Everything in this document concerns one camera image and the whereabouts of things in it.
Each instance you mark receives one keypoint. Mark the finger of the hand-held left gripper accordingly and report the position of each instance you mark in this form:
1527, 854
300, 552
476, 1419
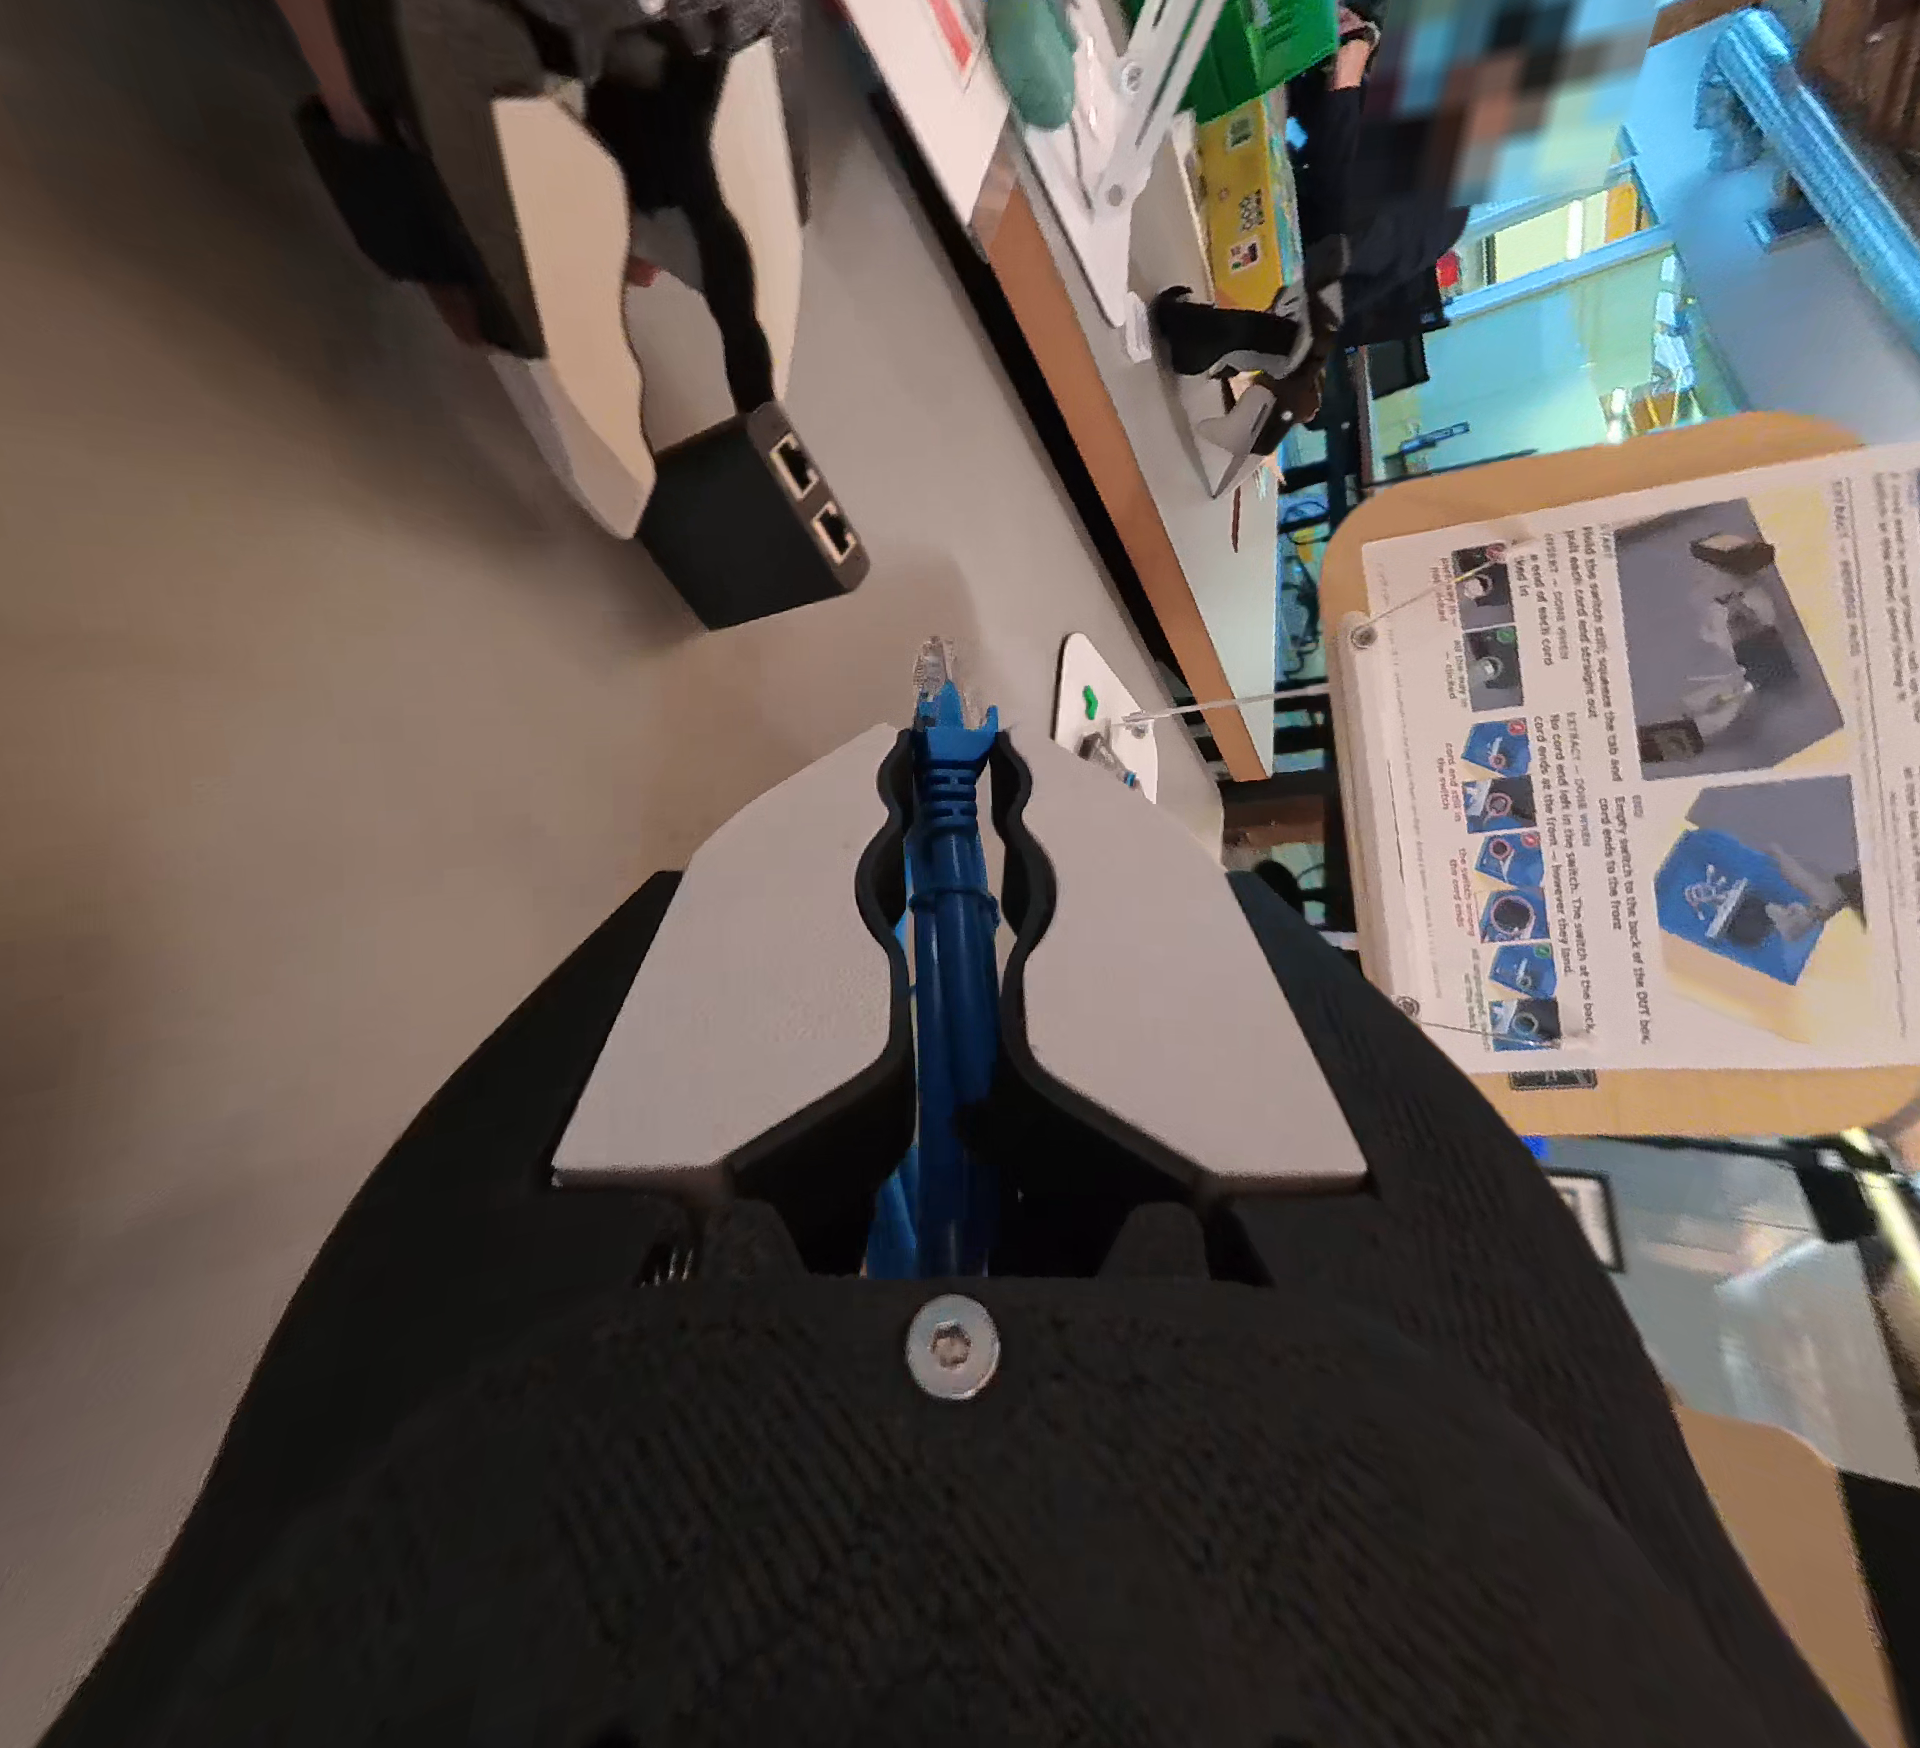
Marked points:
570, 323
763, 203

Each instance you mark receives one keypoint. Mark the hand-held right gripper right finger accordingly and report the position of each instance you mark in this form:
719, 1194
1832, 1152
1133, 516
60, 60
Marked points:
1170, 999

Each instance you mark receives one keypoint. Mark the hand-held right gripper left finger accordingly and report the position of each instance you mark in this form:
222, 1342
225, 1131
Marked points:
733, 999

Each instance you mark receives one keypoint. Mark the black network switch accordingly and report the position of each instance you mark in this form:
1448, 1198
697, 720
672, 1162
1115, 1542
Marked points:
719, 532

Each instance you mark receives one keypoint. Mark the grey desk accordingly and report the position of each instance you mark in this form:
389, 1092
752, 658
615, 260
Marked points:
300, 727

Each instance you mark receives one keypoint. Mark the dark green round object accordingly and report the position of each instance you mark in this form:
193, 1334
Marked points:
1031, 40

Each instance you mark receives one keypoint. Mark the small white block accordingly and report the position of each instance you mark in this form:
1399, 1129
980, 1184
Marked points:
1142, 331

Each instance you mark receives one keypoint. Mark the wood-edged grey table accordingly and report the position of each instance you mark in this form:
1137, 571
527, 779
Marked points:
1185, 577

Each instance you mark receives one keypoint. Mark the idle hand-held gripper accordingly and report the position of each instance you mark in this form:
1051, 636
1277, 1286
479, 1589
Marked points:
1214, 331

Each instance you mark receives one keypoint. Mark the printed instruction sheet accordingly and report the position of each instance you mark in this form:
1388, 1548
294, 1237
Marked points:
1589, 789

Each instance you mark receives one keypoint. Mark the yellow printed box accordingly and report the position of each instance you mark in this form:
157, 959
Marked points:
1244, 203

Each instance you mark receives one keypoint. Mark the wooden instruction board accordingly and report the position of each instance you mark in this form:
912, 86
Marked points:
1650, 1101

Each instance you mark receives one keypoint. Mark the silver ventilation duct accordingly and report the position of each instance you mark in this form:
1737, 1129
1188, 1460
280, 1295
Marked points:
1816, 158

